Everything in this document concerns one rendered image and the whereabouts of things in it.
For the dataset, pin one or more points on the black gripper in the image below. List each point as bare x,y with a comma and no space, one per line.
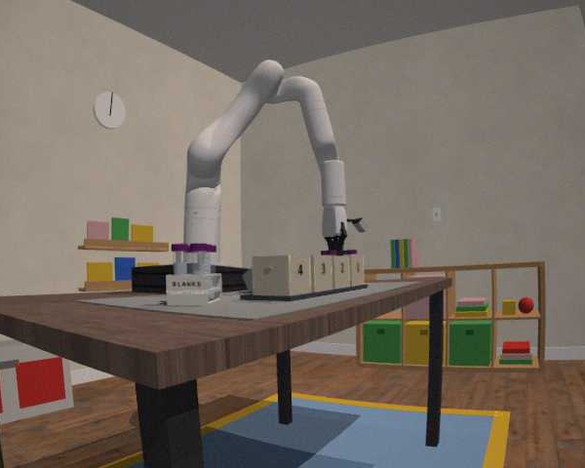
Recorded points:
334,220

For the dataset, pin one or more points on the white tube rack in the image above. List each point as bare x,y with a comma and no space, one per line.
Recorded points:
192,290

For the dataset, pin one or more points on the grey flat mat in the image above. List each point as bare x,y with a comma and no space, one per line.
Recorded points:
248,310

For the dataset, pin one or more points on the beige bucket adapter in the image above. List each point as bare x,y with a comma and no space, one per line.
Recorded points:
281,275
357,270
340,271
321,273

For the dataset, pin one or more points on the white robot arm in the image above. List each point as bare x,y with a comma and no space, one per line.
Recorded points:
207,150

